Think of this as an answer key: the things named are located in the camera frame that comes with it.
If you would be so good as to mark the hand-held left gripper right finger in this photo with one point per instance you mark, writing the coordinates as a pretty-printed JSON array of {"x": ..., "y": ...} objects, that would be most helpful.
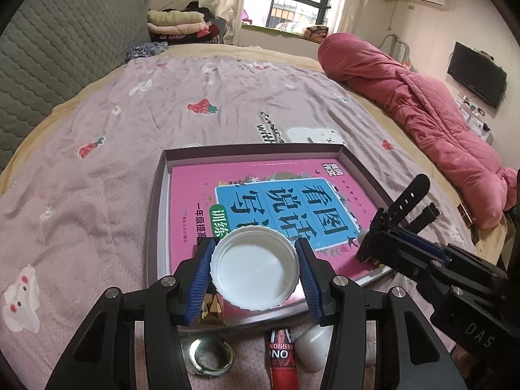
[{"x": 310, "y": 280}]

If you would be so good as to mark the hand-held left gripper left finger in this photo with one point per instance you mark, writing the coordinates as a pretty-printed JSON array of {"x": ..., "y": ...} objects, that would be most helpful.
[{"x": 201, "y": 276}]

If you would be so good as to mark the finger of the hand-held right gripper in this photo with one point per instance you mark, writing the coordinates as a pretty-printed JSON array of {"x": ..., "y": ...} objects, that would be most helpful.
[
  {"x": 418, "y": 240},
  {"x": 386, "y": 250}
]

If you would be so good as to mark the small white pill bottle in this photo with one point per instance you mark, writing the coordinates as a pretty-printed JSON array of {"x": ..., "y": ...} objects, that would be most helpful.
[{"x": 361, "y": 236}]

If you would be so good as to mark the black gold faceted bottle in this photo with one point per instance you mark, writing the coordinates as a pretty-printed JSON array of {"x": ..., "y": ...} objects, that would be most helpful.
[{"x": 211, "y": 313}]

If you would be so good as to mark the black gold wristwatch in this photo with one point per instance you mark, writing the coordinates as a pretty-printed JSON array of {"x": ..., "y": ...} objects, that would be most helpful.
[{"x": 414, "y": 191}]

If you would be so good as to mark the white plastic lid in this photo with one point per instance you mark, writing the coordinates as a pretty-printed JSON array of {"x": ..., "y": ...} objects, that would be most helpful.
[{"x": 256, "y": 268}]

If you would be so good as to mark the white earbuds case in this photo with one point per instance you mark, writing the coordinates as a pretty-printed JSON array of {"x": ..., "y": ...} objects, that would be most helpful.
[{"x": 315, "y": 345}]

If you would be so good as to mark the red lighter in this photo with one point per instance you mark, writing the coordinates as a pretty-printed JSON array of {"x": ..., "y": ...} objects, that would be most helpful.
[{"x": 282, "y": 365}]

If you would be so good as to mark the shallow cardboard box tray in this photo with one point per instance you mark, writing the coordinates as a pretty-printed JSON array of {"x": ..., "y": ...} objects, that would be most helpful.
[{"x": 252, "y": 152}]

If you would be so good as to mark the pink book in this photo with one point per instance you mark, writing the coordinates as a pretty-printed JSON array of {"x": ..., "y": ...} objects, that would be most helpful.
[{"x": 195, "y": 191}]

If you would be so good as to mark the pink quilt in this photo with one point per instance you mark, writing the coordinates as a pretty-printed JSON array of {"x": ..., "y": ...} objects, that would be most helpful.
[{"x": 406, "y": 101}]

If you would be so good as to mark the pink printed bedsheet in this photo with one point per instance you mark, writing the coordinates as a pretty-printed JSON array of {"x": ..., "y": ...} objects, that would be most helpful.
[{"x": 101, "y": 170}]

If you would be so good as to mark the black television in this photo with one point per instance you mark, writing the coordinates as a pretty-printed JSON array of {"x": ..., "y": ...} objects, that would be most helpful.
[{"x": 475, "y": 73}]

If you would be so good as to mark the white metal rack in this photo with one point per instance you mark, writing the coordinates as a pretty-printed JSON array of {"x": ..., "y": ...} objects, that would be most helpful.
[{"x": 396, "y": 46}]

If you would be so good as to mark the brown patterned cushion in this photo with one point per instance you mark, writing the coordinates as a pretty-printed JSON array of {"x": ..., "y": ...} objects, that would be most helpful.
[{"x": 315, "y": 33}]

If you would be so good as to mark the dark patterned cloth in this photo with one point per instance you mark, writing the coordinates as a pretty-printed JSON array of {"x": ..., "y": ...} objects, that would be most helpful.
[{"x": 146, "y": 52}]

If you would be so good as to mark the white curtain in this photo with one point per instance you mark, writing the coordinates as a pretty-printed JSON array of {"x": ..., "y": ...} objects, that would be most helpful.
[
  {"x": 357, "y": 0},
  {"x": 223, "y": 4}
]

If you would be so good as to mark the stack of folded clothes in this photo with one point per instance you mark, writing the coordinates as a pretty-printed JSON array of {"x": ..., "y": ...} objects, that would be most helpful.
[{"x": 174, "y": 20}]

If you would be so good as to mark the grey quilted headboard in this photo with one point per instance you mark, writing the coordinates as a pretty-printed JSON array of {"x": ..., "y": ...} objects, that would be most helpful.
[{"x": 61, "y": 48}]

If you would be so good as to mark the white wall shelf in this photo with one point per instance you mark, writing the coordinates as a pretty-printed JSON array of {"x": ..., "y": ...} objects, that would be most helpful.
[{"x": 475, "y": 118}]

